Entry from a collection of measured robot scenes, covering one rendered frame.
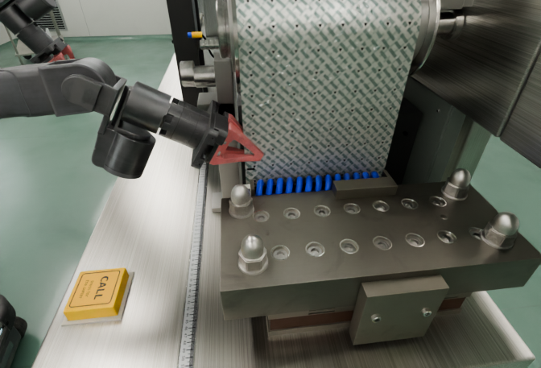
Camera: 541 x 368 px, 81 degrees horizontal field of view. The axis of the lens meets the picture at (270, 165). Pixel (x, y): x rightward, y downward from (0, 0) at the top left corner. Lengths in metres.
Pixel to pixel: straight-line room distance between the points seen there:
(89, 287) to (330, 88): 0.46
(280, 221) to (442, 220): 0.23
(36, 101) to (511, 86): 0.56
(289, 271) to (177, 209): 0.35
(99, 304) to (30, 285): 1.46
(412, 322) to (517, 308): 1.46
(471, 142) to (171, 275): 0.67
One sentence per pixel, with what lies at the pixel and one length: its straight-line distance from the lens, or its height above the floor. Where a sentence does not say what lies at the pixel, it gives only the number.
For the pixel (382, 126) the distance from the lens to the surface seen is 0.52.
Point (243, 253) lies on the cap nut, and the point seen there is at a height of 1.06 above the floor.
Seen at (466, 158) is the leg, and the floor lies 0.95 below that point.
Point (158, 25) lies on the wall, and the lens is 6.20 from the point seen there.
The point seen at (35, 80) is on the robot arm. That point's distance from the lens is 0.46.
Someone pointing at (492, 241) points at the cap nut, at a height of 1.04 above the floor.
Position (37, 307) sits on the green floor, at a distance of 1.90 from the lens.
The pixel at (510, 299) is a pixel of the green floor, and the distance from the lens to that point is 1.94.
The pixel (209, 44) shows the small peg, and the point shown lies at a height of 1.23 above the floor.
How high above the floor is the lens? 1.35
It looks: 35 degrees down
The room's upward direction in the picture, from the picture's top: straight up
